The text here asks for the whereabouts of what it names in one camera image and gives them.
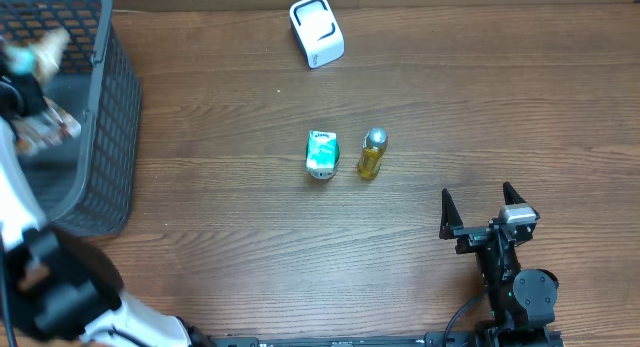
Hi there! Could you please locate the brown Pantree snack pouch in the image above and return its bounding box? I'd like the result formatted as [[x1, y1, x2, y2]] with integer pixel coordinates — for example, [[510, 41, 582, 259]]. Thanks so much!
[[3, 28, 81, 156]]

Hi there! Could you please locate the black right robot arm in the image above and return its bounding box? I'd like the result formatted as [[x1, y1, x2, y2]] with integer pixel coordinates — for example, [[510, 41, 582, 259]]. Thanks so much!
[[439, 182, 564, 347]]

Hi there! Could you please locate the white barcode scanner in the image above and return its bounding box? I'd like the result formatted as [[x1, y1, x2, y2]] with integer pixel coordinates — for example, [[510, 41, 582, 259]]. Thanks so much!
[[289, 0, 345, 69]]

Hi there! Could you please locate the green lidded cup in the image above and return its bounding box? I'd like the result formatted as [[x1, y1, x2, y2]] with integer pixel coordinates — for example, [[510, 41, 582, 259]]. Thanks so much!
[[305, 135, 340, 180]]

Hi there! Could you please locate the teal tissue pack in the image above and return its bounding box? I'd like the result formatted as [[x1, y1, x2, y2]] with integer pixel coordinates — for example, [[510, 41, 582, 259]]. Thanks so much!
[[305, 131, 340, 175]]

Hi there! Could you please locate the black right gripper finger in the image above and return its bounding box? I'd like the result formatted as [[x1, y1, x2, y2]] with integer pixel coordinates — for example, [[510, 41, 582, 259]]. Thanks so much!
[[502, 181, 526, 205], [439, 189, 464, 239]]

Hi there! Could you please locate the grey plastic mesh basket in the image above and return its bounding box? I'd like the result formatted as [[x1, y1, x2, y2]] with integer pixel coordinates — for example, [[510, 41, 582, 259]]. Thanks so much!
[[1, 0, 142, 236]]

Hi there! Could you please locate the yellow oil bottle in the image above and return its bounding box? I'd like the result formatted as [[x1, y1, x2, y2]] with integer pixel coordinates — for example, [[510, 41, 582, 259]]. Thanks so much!
[[357, 127, 388, 179]]

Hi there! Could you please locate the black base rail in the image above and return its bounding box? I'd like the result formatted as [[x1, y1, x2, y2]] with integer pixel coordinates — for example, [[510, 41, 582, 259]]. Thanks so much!
[[209, 329, 566, 347]]

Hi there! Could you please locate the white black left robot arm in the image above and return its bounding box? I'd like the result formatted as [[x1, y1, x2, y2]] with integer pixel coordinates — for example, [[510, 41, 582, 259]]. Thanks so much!
[[1, 69, 211, 347]]

